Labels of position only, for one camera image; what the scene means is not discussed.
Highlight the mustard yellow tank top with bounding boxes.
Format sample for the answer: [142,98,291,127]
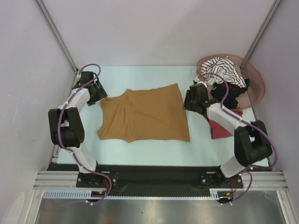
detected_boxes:
[98,84,190,143]

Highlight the red tank top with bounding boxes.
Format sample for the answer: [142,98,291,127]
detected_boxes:
[207,108,244,139]

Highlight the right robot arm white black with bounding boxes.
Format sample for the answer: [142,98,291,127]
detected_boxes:
[183,84,273,187]

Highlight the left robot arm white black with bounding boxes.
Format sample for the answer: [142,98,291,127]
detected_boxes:
[48,71,109,189]

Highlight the black white striped tank top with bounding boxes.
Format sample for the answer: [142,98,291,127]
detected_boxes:
[200,57,246,88]

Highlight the pink translucent laundry basket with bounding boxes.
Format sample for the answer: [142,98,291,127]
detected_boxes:
[196,54,265,111]

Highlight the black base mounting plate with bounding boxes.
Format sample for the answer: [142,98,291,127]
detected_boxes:
[48,164,273,199]

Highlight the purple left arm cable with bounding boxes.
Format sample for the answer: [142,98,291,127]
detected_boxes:
[57,63,112,207]

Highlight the left aluminium corner post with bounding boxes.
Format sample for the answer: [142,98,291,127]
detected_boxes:
[34,0,78,72]

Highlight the aluminium corner post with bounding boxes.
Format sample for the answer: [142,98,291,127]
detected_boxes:
[244,0,284,61]
[34,0,78,72]

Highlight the grey slotted cable duct right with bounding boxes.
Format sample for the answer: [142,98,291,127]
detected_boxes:
[209,188,234,200]

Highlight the grey slotted cable duct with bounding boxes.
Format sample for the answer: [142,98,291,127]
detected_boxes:
[43,190,106,200]
[209,188,234,200]

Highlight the right aluminium corner post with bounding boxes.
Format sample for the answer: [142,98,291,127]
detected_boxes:
[244,0,284,61]

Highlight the aluminium frame rail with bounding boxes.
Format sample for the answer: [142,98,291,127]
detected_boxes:
[32,171,81,189]

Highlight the grey slotted cable duct left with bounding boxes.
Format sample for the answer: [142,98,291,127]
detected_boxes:
[43,190,106,200]

